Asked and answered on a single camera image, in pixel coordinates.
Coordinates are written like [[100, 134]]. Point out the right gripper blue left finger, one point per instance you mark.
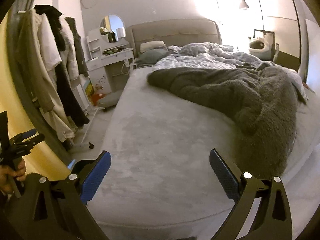
[[92, 174]]

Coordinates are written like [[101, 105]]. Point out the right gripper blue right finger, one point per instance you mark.
[[228, 180]]

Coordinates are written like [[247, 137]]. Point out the person's left hand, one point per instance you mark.
[[7, 172]]

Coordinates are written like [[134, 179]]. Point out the grey bed mattress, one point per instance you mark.
[[160, 184]]

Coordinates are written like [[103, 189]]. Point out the black hanging garment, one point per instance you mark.
[[67, 71]]

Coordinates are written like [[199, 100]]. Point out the grey cushioned rolling stool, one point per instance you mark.
[[109, 100]]

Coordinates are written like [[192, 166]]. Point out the white clothes rack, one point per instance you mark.
[[83, 92]]

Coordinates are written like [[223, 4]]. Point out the dark grey fluffy blanket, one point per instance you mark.
[[263, 105]]

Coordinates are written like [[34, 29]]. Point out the beige hanging coat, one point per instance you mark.
[[39, 55]]

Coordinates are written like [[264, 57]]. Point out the white power strip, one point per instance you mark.
[[127, 63]]

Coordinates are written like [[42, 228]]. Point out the dark green hanging garment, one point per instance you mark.
[[79, 52]]

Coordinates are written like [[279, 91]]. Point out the white vanity dresser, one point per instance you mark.
[[107, 70]]

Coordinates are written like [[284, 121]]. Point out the blue white patterned duvet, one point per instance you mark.
[[216, 56]]

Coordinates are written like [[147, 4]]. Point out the white leaning board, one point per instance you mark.
[[309, 69]]

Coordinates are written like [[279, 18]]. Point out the white cat bed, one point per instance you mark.
[[260, 48]]

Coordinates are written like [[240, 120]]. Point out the grey-green pillow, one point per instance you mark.
[[151, 57]]

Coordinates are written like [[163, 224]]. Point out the cream pillow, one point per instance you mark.
[[151, 45]]

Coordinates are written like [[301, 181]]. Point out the oval vanity mirror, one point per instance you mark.
[[108, 27]]

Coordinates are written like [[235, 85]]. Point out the white table lamp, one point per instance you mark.
[[121, 32]]

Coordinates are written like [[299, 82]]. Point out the grey upholstered headboard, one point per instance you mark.
[[178, 32]]

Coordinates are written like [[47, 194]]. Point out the black chair frame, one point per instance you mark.
[[270, 37]]

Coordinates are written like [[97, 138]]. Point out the large wardrobe with black frame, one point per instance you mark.
[[279, 16]]

